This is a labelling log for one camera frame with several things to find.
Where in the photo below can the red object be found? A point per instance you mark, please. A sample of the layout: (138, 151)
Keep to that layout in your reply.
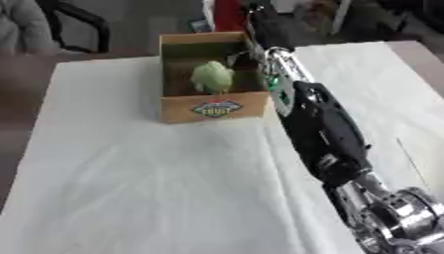
(229, 15)

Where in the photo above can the silver and black right robot arm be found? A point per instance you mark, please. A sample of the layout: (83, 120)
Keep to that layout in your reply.
(323, 129)

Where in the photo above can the person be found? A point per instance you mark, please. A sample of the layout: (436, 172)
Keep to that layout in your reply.
(23, 26)

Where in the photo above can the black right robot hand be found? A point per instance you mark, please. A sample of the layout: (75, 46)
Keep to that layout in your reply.
(270, 31)

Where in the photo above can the black chair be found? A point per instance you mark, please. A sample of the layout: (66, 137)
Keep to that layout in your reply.
(87, 23)

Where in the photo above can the pale green toy vegetable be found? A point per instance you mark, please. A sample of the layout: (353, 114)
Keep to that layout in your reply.
(212, 77)

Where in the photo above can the tan cardboard box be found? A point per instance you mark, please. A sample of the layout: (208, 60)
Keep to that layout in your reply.
(214, 110)

